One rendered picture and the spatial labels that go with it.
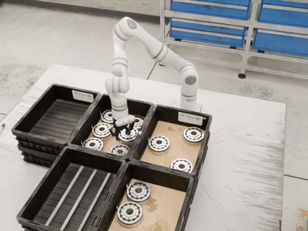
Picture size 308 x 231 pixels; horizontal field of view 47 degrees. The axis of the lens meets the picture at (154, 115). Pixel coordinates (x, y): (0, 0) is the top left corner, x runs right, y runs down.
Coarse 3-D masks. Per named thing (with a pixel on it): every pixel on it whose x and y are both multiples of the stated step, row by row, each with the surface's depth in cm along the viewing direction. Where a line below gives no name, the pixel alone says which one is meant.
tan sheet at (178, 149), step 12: (156, 132) 180; (168, 132) 180; (180, 132) 180; (204, 132) 180; (180, 144) 174; (144, 156) 168; (156, 156) 168; (168, 156) 168; (180, 156) 168; (192, 156) 168
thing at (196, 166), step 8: (160, 104) 181; (152, 112) 177; (192, 112) 176; (144, 128) 168; (208, 128) 168; (136, 144) 160; (200, 152) 157; (136, 160) 153; (168, 168) 150; (192, 176) 148
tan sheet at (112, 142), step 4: (100, 120) 187; (92, 136) 179; (112, 136) 179; (108, 140) 176; (112, 140) 176; (104, 144) 174; (108, 144) 174; (112, 144) 174; (116, 144) 174; (104, 148) 172; (108, 148) 172; (108, 152) 170
